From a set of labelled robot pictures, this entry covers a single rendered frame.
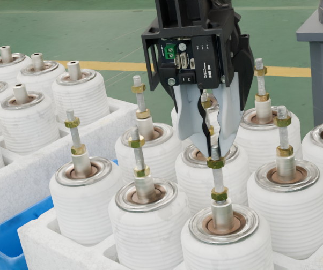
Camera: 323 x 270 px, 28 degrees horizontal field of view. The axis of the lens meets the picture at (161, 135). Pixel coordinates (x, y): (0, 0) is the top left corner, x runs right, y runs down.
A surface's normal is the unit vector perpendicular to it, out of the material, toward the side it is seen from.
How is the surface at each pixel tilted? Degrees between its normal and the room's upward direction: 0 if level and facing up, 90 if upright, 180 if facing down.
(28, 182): 90
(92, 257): 0
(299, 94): 0
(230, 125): 91
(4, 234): 88
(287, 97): 0
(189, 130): 89
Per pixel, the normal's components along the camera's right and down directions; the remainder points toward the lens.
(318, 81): -0.94, 0.25
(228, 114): 0.96, -0.02
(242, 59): -0.25, 0.44
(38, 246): -0.69, 0.40
